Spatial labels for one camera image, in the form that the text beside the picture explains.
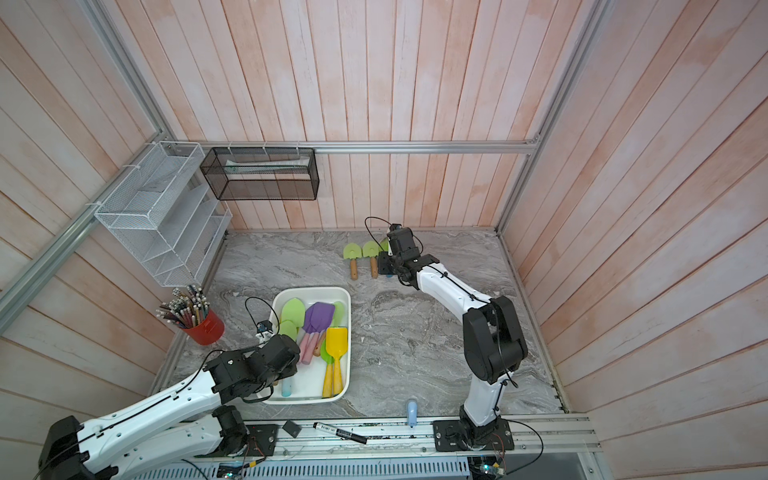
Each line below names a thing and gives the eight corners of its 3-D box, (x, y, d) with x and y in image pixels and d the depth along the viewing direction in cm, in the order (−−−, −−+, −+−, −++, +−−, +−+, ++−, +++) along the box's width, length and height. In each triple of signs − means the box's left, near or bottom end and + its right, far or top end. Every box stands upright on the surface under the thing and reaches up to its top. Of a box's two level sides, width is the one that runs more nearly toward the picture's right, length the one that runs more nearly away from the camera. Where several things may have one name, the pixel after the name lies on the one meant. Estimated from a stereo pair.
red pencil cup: (187, 345, 92) (151, 317, 77) (199, 316, 98) (169, 284, 84) (222, 345, 92) (193, 317, 77) (233, 316, 98) (208, 284, 84)
